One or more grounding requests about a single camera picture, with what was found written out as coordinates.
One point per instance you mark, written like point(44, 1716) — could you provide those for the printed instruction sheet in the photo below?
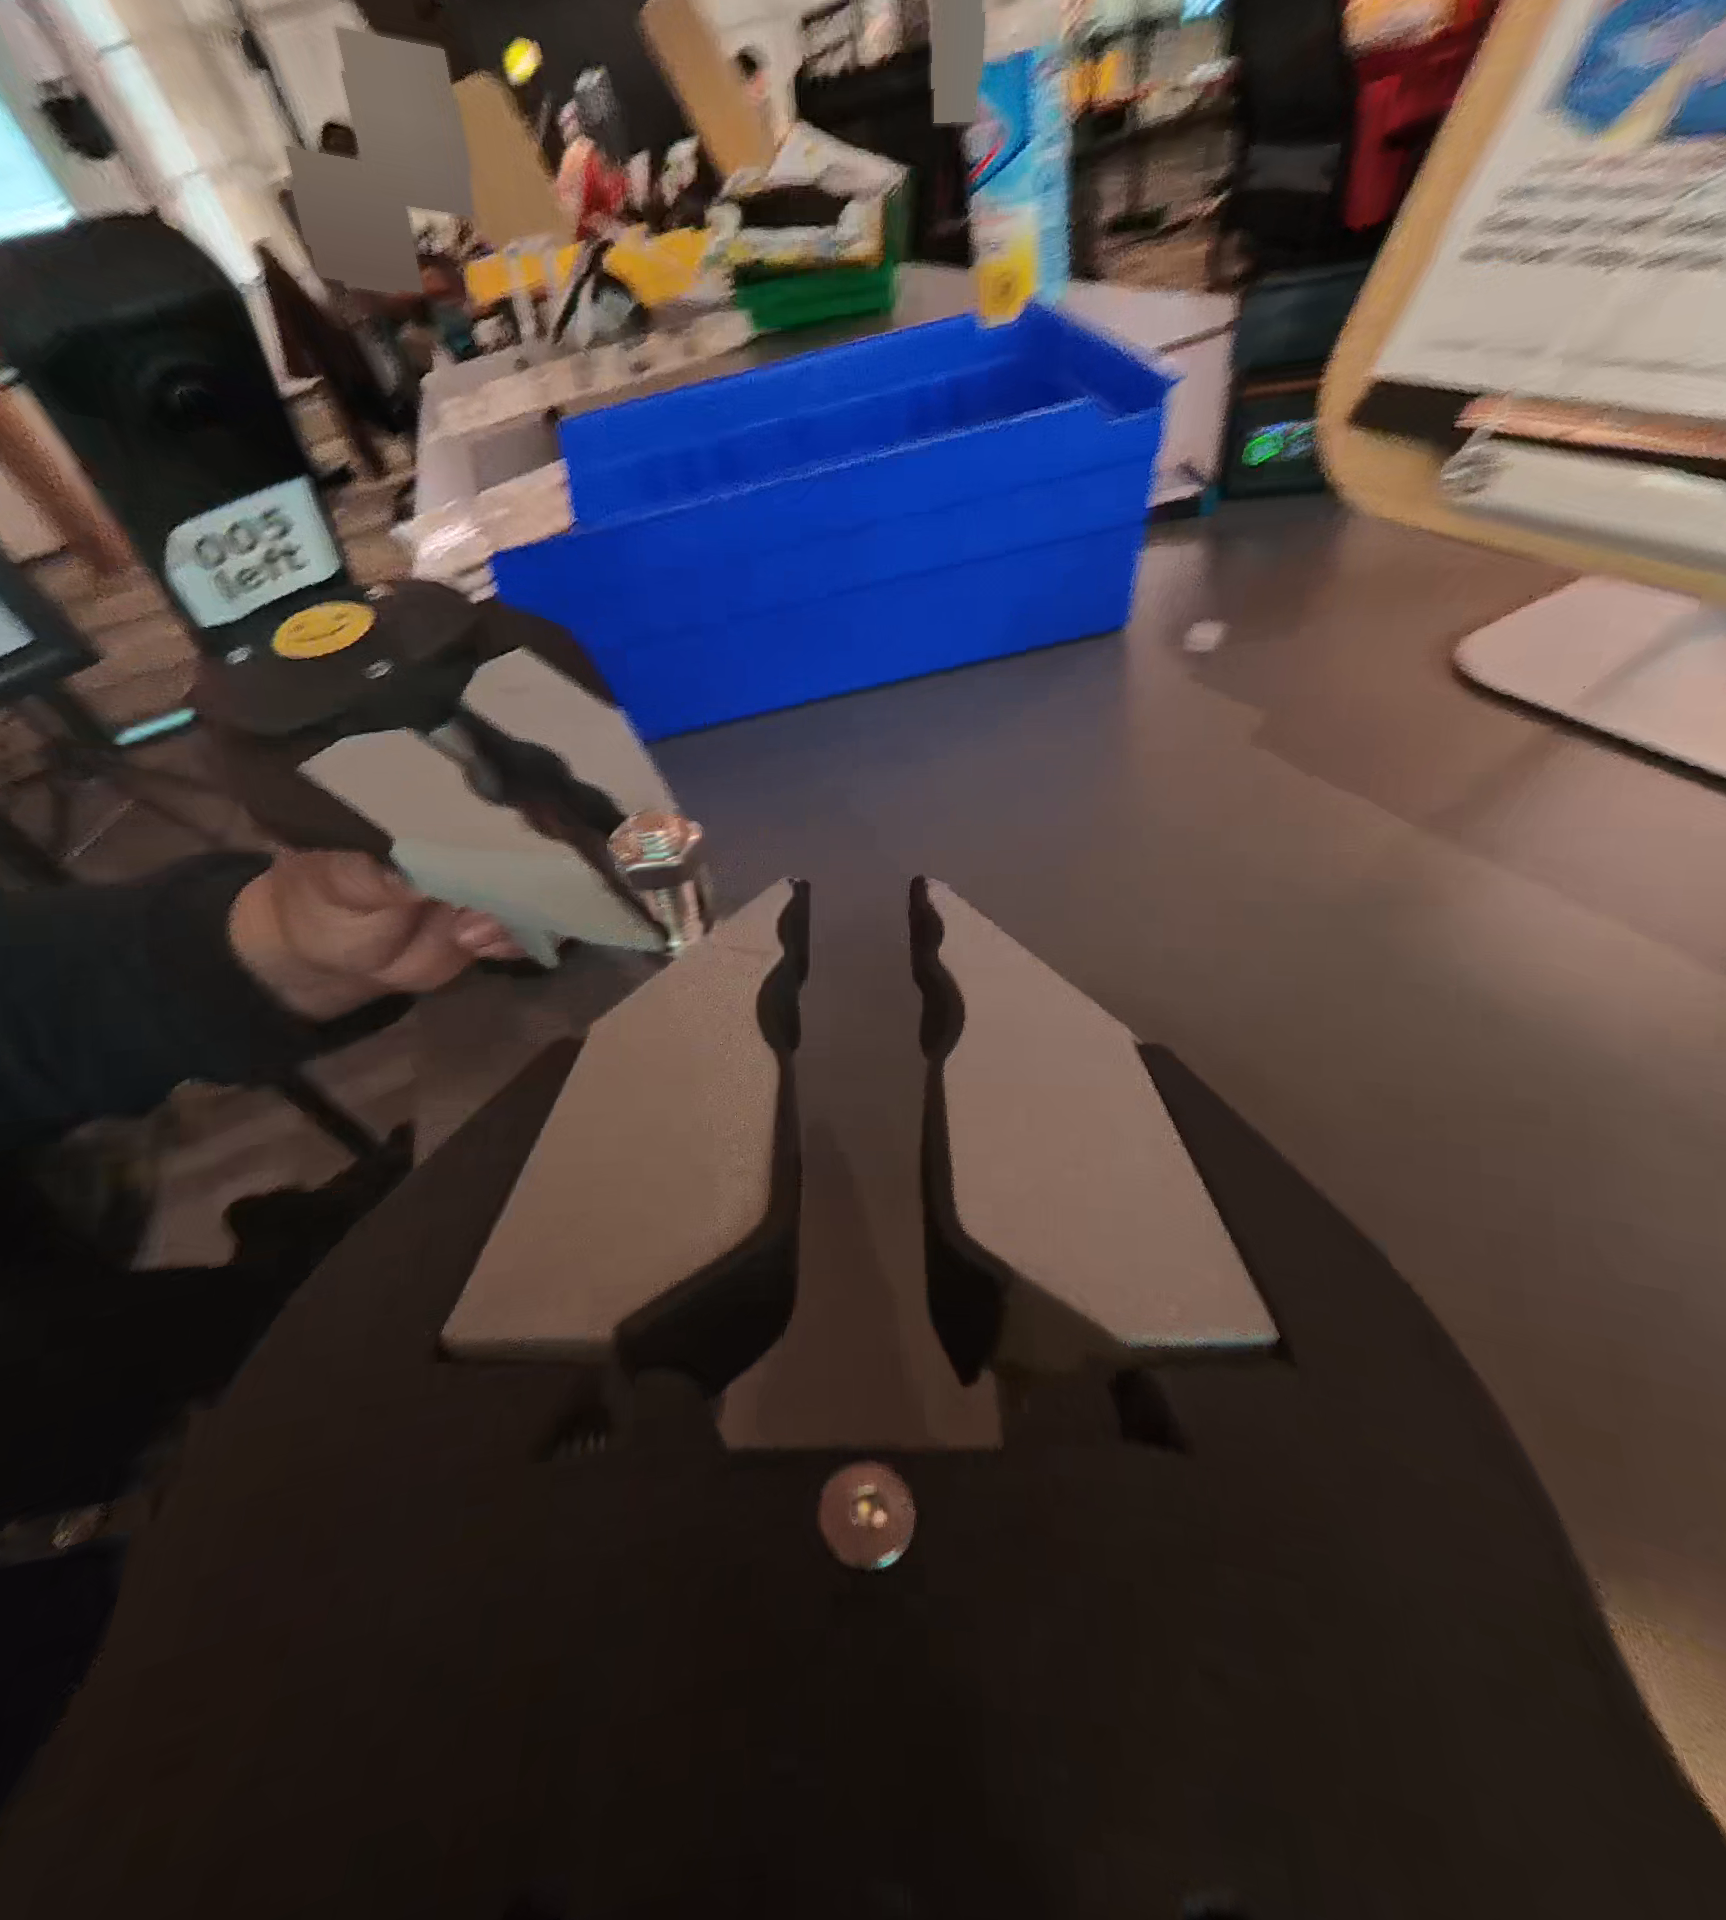
point(1629, 224)

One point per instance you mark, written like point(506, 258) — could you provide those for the person's left forearm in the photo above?
point(52, 991)

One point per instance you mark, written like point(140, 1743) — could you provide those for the person's left hand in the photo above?
point(338, 930)

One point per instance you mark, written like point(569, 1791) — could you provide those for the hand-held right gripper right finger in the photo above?
point(1073, 1171)

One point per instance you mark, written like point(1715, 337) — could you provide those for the black device with lit screen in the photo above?
point(1277, 391)

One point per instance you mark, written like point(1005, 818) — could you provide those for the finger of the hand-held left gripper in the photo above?
point(562, 721)
point(489, 871)

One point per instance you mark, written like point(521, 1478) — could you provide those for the green plastic bin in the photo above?
point(819, 292)

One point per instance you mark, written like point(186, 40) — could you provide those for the blue plastic bin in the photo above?
point(862, 570)

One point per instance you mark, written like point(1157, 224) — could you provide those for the wooden document stand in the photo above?
point(1598, 675)

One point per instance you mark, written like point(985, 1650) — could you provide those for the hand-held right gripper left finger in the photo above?
point(653, 1154)

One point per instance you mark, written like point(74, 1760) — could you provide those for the blue and white carton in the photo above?
point(1021, 164)

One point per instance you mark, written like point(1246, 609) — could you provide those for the large steel hex bolt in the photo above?
point(660, 862)

